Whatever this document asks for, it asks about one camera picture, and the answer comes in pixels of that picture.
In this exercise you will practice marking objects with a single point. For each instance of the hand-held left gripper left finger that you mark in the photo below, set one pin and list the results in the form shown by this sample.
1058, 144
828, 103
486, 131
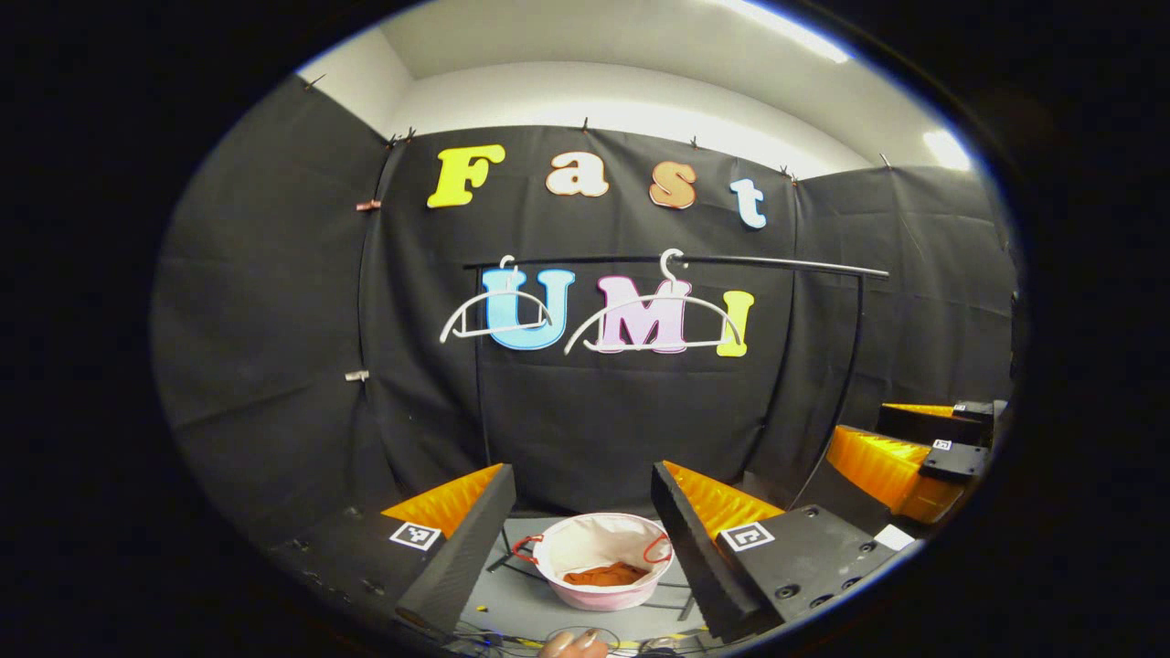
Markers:
462, 557

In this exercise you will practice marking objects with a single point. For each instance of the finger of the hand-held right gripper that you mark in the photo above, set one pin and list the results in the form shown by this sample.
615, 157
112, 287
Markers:
932, 428
877, 471

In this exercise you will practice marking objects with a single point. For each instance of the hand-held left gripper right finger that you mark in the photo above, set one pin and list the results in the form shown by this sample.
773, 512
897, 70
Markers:
696, 557

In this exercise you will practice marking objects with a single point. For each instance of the small ceiling light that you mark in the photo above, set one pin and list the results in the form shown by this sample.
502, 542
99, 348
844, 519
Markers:
947, 150

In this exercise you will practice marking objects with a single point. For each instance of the pink and white laundry hamper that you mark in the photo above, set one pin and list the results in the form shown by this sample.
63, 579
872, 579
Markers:
594, 544

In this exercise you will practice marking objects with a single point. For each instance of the black backdrop cloth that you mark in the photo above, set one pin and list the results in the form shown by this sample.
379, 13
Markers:
274, 320

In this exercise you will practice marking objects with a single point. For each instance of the black clothes rack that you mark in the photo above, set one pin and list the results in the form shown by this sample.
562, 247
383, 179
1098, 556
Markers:
777, 264

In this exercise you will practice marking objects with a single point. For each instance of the white clothes hanger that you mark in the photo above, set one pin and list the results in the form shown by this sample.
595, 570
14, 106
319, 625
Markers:
498, 330
673, 294

